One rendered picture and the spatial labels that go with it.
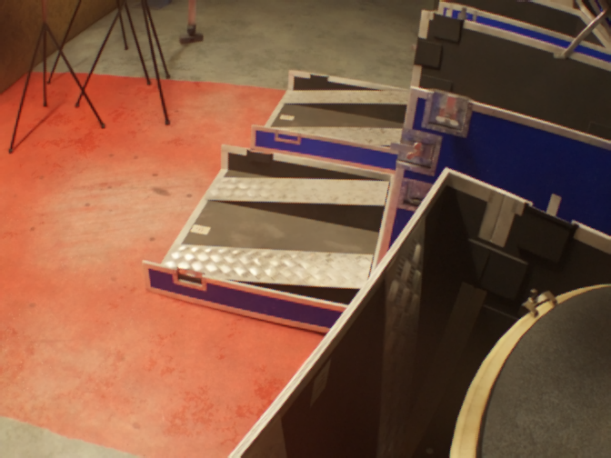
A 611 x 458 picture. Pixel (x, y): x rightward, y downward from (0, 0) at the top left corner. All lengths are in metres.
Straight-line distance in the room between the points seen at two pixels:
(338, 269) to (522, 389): 1.45
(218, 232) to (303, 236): 0.34
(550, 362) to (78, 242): 2.06
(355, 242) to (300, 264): 0.36
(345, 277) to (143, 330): 0.73
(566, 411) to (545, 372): 0.07
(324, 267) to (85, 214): 1.10
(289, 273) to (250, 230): 0.40
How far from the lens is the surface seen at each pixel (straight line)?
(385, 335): 1.05
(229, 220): 2.57
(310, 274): 2.16
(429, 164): 1.70
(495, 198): 1.23
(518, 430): 0.76
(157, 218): 2.62
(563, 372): 0.86
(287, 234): 2.50
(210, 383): 1.97
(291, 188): 2.65
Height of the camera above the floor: 1.56
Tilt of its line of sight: 37 degrees down
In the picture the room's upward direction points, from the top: 6 degrees clockwise
